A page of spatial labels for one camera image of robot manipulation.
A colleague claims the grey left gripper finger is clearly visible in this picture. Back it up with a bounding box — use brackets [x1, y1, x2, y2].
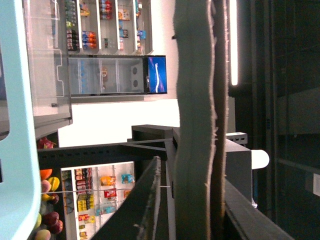
[173, 0, 229, 240]

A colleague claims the light blue basket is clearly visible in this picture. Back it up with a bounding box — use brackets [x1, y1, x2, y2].
[0, 0, 41, 240]

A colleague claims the black metal produce shelf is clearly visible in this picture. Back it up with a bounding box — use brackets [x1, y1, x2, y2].
[37, 124, 253, 240]

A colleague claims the large orange far shelf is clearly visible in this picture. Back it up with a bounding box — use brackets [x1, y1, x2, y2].
[40, 168, 53, 181]

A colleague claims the red apple far shelf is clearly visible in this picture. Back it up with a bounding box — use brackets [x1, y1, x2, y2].
[42, 211, 60, 226]

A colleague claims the peach far shelf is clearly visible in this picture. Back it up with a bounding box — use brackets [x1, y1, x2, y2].
[34, 229, 51, 240]

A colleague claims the blue display screen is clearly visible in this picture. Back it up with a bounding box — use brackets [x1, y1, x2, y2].
[146, 55, 168, 94]

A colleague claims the middle ceiling light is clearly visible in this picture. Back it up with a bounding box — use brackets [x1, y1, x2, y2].
[229, 0, 238, 86]

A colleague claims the white dome device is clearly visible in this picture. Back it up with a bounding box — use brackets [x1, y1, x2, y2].
[251, 149, 270, 170]

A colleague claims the glass door fridge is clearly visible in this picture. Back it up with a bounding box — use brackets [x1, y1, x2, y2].
[68, 56, 147, 97]

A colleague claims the left drinks shelving unit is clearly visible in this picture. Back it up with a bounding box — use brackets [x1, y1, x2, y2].
[64, 0, 153, 55]

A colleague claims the glass chest freezer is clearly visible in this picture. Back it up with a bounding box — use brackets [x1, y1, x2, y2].
[22, 0, 71, 125]

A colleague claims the pink dragon fruit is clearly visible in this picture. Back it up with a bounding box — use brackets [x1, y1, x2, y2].
[37, 136, 56, 149]

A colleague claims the back wall goods shelving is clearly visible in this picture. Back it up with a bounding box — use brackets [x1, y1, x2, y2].
[60, 161, 135, 240]

